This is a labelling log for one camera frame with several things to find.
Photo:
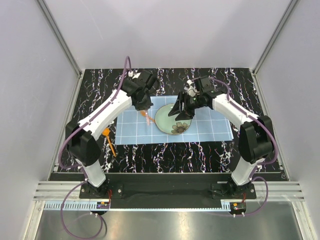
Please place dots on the left control board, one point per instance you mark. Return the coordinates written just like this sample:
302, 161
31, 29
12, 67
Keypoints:
102, 205

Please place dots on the front aluminium rail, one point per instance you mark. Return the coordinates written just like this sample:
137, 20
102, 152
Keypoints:
275, 190

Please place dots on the green floral plate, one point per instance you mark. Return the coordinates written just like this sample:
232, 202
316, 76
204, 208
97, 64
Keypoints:
168, 124

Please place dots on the control board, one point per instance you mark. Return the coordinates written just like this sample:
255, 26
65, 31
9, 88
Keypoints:
239, 206
102, 205

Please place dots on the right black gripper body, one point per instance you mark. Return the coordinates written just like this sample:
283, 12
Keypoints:
190, 103

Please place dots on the right aluminium frame post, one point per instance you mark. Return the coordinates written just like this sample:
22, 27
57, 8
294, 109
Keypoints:
275, 35

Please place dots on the orange plastic fork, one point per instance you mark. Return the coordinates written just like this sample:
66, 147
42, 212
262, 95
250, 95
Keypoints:
143, 114

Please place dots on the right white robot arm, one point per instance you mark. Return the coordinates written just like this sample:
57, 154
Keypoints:
255, 143

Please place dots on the aluminium frame post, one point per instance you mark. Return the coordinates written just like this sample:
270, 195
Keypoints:
275, 35
58, 35

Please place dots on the blue checked placemat cloth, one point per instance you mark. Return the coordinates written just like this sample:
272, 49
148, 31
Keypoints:
206, 126

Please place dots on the left aluminium frame post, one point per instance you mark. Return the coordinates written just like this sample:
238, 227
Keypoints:
58, 35

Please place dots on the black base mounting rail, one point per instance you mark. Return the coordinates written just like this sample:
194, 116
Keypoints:
145, 203

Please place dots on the pink handled knife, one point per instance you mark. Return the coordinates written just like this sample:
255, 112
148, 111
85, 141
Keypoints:
148, 121

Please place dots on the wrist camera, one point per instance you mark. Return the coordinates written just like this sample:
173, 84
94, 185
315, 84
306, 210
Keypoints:
199, 86
146, 79

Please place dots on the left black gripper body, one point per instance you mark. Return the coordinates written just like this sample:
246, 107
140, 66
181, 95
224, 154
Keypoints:
146, 103

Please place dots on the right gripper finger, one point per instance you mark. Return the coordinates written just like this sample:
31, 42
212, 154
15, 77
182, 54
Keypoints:
184, 116
177, 108

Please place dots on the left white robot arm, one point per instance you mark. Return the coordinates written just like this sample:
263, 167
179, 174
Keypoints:
81, 138

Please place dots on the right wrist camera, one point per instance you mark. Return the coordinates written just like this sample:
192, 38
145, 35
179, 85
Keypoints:
199, 86

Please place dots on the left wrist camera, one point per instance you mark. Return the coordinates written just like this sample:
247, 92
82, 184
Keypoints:
146, 79

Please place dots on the right control board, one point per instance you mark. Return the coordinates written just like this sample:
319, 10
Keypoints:
239, 206

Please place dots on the orange plastic spoon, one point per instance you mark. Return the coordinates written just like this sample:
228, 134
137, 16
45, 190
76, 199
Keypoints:
106, 133

